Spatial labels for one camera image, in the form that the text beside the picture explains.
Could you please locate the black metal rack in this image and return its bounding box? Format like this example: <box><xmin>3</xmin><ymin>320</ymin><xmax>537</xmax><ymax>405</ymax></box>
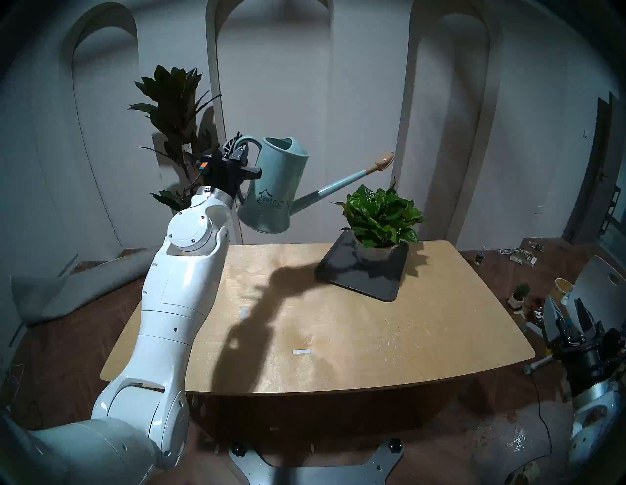
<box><xmin>601</xmin><ymin>186</ymin><xmax>622</xmax><ymax>238</ymax></box>

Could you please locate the green potted pothos plant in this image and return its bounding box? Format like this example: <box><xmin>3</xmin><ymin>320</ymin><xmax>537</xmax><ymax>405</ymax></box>
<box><xmin>332</xmin><ymin>178</ymin><xmax>425</xmax><ymax>265</ymax></box>

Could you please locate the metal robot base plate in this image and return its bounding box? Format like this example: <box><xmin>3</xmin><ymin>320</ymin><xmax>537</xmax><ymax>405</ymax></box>
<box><xmin>229</xmin><ymin>439</ymin><xmax>404</xmax><ymax>485</ymax></box>

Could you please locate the dark grey tray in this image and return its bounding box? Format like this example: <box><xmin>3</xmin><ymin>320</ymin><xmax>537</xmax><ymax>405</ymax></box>
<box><xmin>314</xmin><ymin>230</ymin><xmax>410</xmax><ymax>302</ymax></box>

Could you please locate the small tan floor item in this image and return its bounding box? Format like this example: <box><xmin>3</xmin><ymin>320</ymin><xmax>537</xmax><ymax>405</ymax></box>
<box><xmin>514</xmin><ymin>462</ymin><xmax>541</xmax><ymax>485</ymax></box>

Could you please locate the dark door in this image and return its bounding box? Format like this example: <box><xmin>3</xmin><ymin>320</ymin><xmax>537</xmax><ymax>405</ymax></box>
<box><xmin>562</xmin><ymin>93</ymin><xmax>622</xmax><ymax>245</ymax></box>

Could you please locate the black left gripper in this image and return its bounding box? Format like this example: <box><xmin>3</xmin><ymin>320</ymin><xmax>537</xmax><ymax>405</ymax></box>
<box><xmin>207</xmin><ymin>131</ymin><xmax>263</xmax><ymax>200</ymax></box>

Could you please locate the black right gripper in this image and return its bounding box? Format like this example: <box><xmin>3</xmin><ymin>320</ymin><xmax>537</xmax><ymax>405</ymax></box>
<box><xmin>543</xmin><ymin>295</ymin><xmax>618</xmax><ymax>394</ymax></box>

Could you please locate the grey rolled mat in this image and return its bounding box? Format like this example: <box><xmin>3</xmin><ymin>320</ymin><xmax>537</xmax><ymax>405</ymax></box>
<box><xmin>11</xmin><ymin>247</ymin><xmax>159</xmax><ymax>327</ymax></box>

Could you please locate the light blue watering can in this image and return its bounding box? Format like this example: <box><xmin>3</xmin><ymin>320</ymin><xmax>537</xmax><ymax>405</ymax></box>
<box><xmin>234</xmin><ymin>136</ymin><xmax>396</xmax><ymax>234</ymax></box>

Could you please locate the tall dark leafy floor plant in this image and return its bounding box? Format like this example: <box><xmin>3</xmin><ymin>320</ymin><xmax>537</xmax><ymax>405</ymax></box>
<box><xmin>128</xmin><ymin>65</ymin><xmax>223</xmax><ymax>213</ymax></box>

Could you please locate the white chair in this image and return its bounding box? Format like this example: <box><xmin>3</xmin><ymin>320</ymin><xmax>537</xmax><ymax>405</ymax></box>
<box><xmin>570</xmin><ymin>255</ymin><xmax>626</xmax><ymax>333</ymax></box>

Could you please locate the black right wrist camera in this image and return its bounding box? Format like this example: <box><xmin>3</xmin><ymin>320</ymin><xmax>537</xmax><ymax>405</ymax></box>
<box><xmin>604</xmin><ymin>329</ymin><xmax>626</xmax><ymax>361</ymax></box>

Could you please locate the black floor cable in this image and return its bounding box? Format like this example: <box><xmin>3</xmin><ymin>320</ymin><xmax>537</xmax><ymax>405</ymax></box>
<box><xmin>506</xmin><ymin>376</ymin><xmax>553</xmax><ymax>482</ymax></box>

